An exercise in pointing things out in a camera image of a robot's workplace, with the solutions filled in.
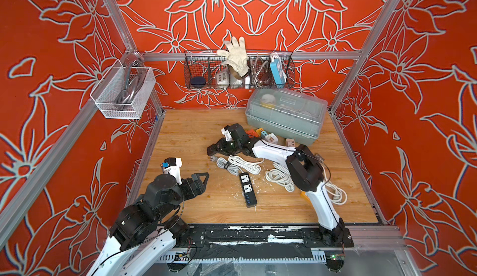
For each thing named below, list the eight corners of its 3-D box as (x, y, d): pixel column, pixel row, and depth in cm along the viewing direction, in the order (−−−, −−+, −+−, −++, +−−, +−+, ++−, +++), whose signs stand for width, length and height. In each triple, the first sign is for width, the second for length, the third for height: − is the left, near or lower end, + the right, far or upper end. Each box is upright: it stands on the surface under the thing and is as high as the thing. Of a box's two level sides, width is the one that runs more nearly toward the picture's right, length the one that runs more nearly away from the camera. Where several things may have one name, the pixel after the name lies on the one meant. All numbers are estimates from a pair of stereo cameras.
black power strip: (247, 208, 82) (247, 206, 80) (238, 176, 92) (238, 173, 90) (257, 205, 83) (258, 203, 80) (248, 174, 93) (248, 171, 90)
